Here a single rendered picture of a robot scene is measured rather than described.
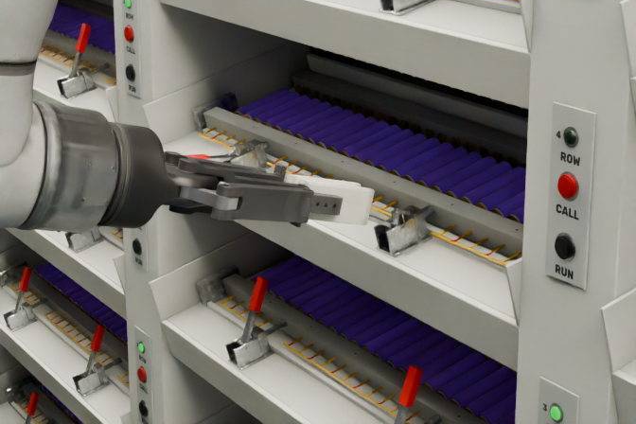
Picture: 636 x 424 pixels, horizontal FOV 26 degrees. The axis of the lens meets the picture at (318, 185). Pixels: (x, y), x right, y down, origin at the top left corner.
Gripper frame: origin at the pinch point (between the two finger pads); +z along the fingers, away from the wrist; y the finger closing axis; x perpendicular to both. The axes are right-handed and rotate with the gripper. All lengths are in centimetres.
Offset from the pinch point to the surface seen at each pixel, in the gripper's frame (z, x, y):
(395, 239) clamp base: 6.9, -2.5, 1.0
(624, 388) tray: 6.7, -5.1, 28.6
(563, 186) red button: 2.7, 6.9, 22.6
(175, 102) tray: 7.5, 0.9, -42.3
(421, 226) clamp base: 9.4, -1.2, 0.9
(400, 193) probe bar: 10.5, 0.6, -4.2
